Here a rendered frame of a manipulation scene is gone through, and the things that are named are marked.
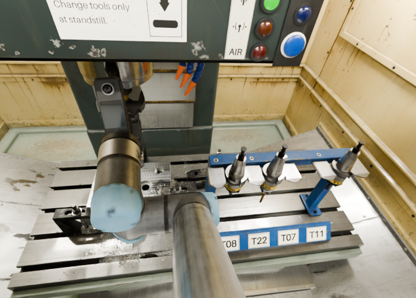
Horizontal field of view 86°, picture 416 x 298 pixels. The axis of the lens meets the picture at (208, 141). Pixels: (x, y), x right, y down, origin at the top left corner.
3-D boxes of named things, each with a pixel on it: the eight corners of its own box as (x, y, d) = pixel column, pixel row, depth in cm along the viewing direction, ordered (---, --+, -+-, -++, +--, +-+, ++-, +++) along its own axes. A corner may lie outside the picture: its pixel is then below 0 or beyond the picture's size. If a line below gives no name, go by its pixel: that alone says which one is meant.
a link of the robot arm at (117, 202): (96, 239, 37) (79, 217, 31) (103, 183, 44) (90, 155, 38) (145, 230, 39) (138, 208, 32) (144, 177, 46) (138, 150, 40)
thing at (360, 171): (371, 177, 67) (372, 176, 67) (355, 178, 66) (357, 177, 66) (357, 160, 72) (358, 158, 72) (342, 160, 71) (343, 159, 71)
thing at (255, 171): (267, 185, 62) (267, 183, 62) (248, 186, 62) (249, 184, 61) (259, 166, 67) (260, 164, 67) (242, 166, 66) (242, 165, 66)
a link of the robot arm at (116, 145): (91, 155, 38) (140, 150, 40) (95, 136, 41) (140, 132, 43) (103, 179, 44) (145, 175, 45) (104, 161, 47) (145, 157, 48)
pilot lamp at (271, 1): (278, 12, 28) (283, -9, 27) (261, 11, 28) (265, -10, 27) (276, 10, 29) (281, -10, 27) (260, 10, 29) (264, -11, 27)
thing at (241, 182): (244, 169, 67) (246, 164, 65) (247, 187, 63) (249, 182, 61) (223, 169, 66) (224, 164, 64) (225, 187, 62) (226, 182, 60)
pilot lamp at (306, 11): (309, 24, 30) (316, 5, 28) (293, 23, 30) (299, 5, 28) (307, 23, 30) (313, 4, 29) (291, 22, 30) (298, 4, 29)
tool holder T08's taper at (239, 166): (242, 166, 64) (247, 151, 59) (246, 179, 61) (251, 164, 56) (228, 166, 64) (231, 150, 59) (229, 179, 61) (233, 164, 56)
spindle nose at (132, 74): (157, 60, 59) (153, 8, 51) (150, 92, 48) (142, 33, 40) (95, 57, 58) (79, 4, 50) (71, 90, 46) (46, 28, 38)
